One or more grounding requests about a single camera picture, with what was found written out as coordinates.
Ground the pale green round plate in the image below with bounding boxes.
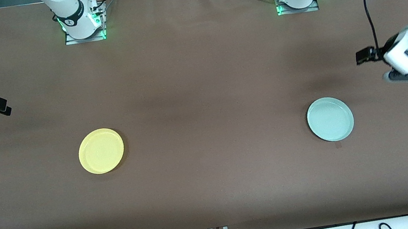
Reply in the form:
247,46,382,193
304,93,357,145

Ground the yellow round plate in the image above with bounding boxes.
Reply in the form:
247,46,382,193
75,125,128,177

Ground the brown table cover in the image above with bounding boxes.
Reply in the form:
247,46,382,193
0,0,408,229

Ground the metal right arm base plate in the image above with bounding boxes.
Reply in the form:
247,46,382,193
60,2,108,46

